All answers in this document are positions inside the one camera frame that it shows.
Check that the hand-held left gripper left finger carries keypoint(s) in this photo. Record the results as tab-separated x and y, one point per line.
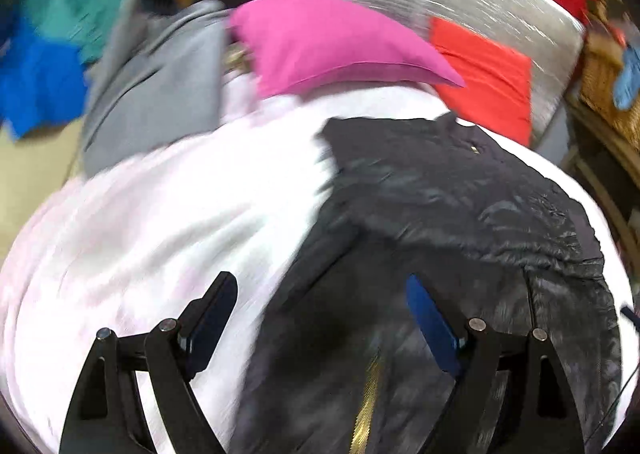
212	329

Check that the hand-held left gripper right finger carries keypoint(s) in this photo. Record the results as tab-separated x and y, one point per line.
435	329

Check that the black quilted jacket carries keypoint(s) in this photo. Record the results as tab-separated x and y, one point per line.
425	204

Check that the white blanket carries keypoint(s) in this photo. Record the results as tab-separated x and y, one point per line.
150	234

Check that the wooden side table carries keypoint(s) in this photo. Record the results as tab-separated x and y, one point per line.
600	164

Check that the cream sofa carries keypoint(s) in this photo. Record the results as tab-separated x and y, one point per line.
35	169

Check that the grey coat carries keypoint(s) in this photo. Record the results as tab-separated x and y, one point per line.
150	89

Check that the red pillow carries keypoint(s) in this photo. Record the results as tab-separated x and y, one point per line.
485	79

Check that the wicker basket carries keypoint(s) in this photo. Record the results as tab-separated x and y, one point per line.
600	79

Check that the pink pillow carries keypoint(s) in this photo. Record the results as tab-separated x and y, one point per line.
325	44

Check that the blue jacket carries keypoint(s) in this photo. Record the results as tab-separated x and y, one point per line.
35	79

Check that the light blue cloth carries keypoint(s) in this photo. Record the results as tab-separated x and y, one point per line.
627	79

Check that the teal jacket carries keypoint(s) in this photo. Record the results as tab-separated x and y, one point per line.
75	4

